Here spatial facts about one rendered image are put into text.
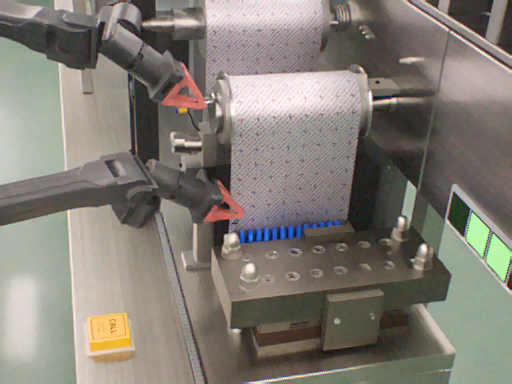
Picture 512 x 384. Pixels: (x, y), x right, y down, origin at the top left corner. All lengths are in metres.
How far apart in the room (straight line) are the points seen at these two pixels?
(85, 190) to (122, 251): 0.40
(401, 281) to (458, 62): 0.38
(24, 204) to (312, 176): 0.52
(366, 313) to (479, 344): 1.58
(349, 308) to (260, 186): 0.27
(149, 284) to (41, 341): 1.31
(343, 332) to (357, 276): 0.10
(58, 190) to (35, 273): 1.91
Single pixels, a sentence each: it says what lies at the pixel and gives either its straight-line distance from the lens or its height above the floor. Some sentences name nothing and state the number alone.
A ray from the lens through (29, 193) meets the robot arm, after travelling 1.12.
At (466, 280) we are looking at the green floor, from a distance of 3.13.
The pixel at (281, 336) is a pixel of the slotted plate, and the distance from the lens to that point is 1.28.
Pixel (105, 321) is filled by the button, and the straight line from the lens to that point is 1.32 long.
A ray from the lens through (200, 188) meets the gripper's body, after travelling 1.27.
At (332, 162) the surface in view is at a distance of 1.33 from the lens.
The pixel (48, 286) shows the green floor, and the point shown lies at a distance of 2.95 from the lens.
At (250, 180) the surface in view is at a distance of 1.30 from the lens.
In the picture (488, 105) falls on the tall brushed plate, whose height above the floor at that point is 1.37.
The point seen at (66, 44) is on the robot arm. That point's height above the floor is 1.39.
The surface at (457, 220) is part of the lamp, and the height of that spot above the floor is 1.17.
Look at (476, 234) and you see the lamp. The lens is 1.15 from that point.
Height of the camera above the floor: 1.78
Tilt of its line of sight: 30 degrees down
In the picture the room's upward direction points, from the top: 3 degrees clockwise
